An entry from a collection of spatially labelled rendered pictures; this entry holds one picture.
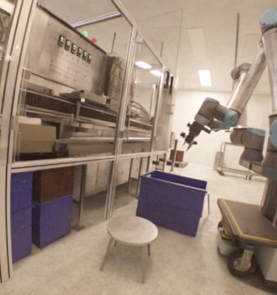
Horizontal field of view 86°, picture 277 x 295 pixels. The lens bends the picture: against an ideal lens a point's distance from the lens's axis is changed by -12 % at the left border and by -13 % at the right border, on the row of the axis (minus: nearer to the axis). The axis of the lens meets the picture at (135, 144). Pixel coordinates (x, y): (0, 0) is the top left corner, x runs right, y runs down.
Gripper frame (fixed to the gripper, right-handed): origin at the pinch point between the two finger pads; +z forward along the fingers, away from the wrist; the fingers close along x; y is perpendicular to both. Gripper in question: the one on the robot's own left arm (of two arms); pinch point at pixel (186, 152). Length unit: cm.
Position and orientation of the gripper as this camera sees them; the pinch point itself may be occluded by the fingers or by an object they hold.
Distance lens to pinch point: 113.4
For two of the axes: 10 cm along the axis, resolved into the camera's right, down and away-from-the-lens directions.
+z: -4.3, 8.4, 3.4
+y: -7.7, -5.3, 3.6
